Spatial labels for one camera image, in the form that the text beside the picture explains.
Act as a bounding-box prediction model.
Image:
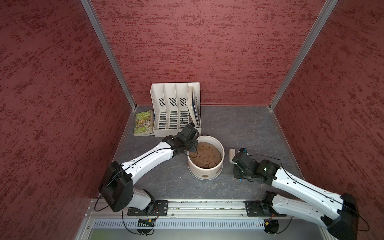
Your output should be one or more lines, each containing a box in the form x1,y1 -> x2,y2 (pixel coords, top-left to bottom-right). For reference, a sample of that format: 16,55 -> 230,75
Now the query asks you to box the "white ceramic pot with mud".
187,136 -> 225,181

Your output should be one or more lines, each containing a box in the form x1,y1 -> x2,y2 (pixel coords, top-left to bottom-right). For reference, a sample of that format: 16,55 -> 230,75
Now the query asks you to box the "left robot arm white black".
99,123 -> 199,216

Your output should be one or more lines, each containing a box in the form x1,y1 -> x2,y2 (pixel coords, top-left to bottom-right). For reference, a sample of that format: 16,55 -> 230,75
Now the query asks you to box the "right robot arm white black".
229,148 -> 360,240

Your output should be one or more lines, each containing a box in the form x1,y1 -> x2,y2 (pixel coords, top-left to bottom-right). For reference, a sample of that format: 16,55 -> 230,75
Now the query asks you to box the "book in file rack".
187,86 -> 200,127

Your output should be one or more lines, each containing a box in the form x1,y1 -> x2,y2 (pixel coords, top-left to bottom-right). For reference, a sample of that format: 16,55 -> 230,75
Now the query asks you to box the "white file organizer rack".
151,82 -> 202,138

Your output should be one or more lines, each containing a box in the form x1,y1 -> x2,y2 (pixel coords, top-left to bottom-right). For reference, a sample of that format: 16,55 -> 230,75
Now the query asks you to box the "green paperback book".
134,110 -> 154,137

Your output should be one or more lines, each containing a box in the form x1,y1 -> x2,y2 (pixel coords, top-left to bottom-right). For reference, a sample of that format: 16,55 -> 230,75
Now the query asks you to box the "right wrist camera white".
239,148 -> 248,154

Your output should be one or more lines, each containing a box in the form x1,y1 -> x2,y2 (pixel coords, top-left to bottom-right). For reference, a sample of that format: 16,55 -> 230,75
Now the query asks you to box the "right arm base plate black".
244,201 -> 287,218

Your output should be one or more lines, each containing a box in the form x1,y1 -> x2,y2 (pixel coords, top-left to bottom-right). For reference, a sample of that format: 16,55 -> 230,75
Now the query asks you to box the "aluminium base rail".
86,199 -> 329,220

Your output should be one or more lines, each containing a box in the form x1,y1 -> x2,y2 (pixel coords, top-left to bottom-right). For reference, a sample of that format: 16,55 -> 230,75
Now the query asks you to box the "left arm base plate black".
127,200 -> 169,217

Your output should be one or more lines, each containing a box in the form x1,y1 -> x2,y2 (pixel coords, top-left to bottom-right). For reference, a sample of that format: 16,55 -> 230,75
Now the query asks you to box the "left corner aluminium post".
81,0 -> 137,111

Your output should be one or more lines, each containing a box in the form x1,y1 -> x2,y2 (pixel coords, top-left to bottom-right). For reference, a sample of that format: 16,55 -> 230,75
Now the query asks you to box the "corner aluminium post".
269,0 -> 338,112
81,0 -> 137,111

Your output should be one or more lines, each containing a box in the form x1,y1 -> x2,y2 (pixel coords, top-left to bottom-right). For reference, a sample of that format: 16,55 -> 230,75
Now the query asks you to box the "right corner aluminium post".
269,0 -> 338,112

